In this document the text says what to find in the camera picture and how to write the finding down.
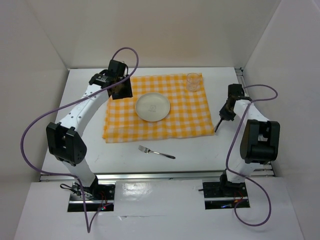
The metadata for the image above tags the clear plastic cup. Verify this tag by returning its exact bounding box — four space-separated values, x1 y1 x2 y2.
186 73 202 92

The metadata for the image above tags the cream round plate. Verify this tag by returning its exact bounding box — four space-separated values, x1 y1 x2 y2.
135 92 171 122

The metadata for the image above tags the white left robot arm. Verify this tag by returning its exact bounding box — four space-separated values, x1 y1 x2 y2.
46 59 133 200

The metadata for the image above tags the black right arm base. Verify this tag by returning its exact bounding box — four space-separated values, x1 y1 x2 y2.
198 173 250 210

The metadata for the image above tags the silver fork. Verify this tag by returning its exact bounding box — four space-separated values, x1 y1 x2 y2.
138 145 176 160

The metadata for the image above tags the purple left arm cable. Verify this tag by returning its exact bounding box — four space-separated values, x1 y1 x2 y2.
20 47 140 233

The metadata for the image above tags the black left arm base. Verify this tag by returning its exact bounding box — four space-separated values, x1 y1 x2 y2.
60 182 116 213

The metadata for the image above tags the aluminium front rail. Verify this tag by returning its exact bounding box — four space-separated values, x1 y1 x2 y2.
39 165 275 183

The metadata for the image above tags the aluminium rail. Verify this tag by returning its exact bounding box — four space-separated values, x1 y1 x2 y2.
234 66 276 176
39 165 275 183

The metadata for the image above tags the aluminium right side rail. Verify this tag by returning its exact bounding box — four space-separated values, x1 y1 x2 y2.
234 66 276 176

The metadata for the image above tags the yellow white checkered cloth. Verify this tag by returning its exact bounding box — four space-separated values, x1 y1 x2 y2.
102 73 214 143

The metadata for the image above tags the silver table knife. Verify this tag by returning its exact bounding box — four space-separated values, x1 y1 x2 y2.
214 118 223 133

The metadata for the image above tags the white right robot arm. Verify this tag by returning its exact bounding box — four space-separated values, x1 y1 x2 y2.
218 83 280 196

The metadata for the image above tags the white front cover board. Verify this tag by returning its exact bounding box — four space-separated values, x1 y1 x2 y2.
15 177 303 240

